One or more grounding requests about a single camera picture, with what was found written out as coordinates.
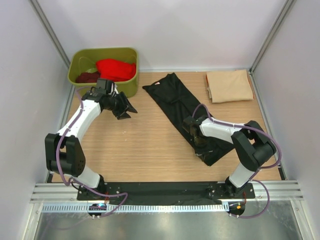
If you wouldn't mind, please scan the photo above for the dark maroon t shirt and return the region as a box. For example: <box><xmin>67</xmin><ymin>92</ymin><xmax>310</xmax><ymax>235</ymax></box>
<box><xmin>75</xmin><ymin>71</ymin><xmax>101</xmax><ymax>84</ymax></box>

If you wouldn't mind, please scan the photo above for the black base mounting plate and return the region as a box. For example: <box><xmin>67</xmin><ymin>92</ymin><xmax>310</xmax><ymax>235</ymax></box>
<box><xmin>76</xmin><ymin>181</ymin><xmax>255</xmax><ymax>201</ymax></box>

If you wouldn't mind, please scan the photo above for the olive green plastic bin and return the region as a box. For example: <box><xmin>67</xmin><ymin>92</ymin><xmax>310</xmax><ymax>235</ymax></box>
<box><xmin>67</xmin><ymin>47</ymin><xmax>139</xmax><ymax>98</ymax></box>

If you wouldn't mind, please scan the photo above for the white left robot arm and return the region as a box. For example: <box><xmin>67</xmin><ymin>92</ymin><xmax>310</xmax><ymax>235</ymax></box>
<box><xmin>44</xmin><ymin>78</ymin><xmax>137</xmax><ymax>200</ymax></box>

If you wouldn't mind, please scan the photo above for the red t shirt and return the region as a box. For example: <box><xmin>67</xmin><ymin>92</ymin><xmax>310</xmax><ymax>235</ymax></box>
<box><xmin>95</xmin><ymin>58</ymin><xmax>137</xmax><ymax>82</ymax></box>

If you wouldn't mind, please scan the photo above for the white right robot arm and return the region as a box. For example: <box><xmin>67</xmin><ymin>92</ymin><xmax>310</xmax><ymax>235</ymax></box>
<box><xmin>182</xmin><ymin>116</ymin><xmax>281</xmax><ymax>198</ymax></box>

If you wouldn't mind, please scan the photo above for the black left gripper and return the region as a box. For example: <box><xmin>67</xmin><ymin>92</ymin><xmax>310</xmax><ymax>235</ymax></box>
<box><xmin>104</xmin><ymin>91</ymin><xmax>137</xmax><ymax>120</ymax></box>

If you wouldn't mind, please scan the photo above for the black t shirt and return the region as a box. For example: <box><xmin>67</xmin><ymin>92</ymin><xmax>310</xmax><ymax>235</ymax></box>
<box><xmin>142</xmin><ymin>73</ymin><xmax>234</xmax><ymax>166</ymax></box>

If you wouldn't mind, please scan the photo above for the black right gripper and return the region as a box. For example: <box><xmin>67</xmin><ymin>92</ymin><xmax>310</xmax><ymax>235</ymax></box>
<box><xmin>191</xmin><ymin>136</ymin><xmax>213</xmax><ymax>162</ymax></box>

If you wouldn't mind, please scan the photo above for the folded beige t shirt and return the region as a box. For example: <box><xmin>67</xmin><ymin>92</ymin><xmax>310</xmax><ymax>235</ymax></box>
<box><xmin>206</xmin><ymin>69</ymin><xmax>254</xmax><ymax>104</ymax></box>

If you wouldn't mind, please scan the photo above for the slotted grey cable duct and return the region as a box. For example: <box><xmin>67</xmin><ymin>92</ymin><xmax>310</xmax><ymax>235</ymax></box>
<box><xmin>42</xmin><ymin>202</ymin><xmax>229</xmax><ymax>214</ymax></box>

